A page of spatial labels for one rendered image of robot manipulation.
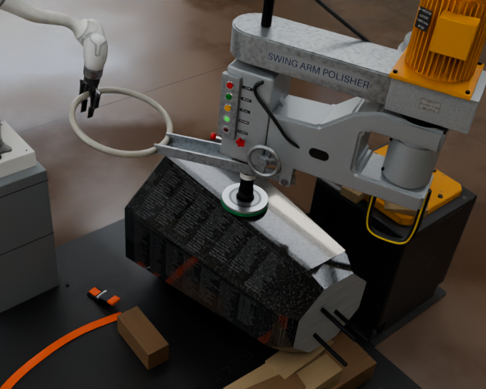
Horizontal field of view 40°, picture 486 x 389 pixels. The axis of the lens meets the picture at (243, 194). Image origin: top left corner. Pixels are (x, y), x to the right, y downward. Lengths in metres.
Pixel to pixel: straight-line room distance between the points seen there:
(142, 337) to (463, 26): 2.08
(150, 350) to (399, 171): 1.51
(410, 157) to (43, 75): 3.83
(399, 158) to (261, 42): 0.67
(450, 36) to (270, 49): 0.66
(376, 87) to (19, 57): 4.13
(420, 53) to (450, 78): 0.13
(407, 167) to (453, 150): 2.82
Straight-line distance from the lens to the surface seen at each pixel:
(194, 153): 2.95
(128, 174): 4.55
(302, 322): 2.83
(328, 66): 2.43
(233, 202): 2.99
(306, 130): 2.59
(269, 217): 2.99
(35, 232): 3.47
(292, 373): 3.13
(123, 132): 4.97
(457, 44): 2.22
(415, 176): 2.57
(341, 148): 2.58
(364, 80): 2.41
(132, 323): 3.41
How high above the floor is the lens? 2.74
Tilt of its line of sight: 38 degrees down
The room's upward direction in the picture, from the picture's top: 7 degrees clockwise
